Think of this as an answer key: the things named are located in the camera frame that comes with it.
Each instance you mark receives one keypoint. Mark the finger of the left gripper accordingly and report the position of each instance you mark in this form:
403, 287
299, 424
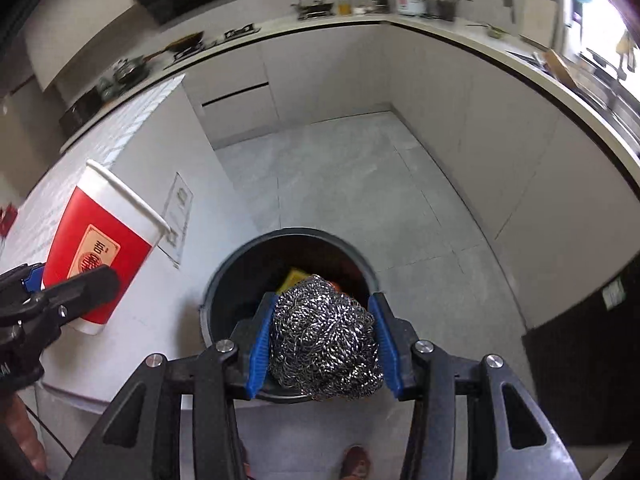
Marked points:
21, 282
64, 302

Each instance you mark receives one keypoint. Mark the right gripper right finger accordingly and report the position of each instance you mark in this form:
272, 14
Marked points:
509, 437

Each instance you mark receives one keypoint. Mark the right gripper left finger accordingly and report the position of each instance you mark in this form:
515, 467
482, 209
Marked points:
138, 435

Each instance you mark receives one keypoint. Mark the red paper cup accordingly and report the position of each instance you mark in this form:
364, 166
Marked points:
105, 223

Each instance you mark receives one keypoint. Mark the steel wool scrubber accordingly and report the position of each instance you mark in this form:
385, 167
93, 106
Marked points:
322, 342

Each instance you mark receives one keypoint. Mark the yellow sponge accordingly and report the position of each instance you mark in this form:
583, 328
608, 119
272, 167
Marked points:
294, 277

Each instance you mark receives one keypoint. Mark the red plastic bag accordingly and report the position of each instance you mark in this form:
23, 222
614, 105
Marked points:
337, 287

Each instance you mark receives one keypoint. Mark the black trash bin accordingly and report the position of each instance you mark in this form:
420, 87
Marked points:
259, 267

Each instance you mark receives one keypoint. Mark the person's left hand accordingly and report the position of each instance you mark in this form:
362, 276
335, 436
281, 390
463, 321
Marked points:
14, 415

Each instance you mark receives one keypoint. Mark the red box on table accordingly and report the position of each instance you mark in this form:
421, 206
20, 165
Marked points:
8, 215

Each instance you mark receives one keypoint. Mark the black microwave oven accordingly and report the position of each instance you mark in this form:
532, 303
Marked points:
80, 112

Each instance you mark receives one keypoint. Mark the lidded cooking pot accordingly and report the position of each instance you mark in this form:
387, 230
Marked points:
128, 71

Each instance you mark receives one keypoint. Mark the black wok on stove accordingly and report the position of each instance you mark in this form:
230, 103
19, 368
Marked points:
180, 45

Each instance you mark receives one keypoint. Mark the black gas stove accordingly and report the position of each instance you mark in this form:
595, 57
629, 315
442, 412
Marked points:
229, 35

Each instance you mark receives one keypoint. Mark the metal dish rack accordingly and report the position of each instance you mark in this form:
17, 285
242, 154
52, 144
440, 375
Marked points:
308, 9

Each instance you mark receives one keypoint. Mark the yellow oil bottle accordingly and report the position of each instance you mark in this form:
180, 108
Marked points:
343, 7

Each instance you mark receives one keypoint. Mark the white cutting board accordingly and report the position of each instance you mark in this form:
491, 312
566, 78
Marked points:
538, 22

